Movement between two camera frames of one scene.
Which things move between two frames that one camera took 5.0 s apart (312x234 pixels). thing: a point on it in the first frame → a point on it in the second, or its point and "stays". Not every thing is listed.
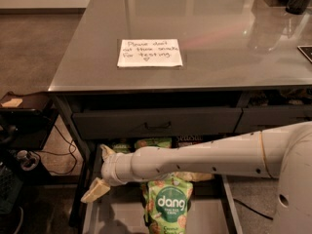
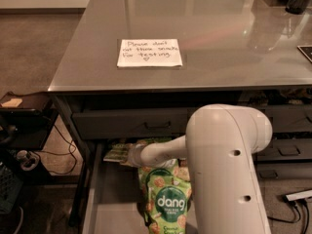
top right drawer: [255, 118] stays
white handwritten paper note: [149, 53] stays
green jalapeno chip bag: [121, 147] stays
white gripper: [109, 170] → [134, 154]
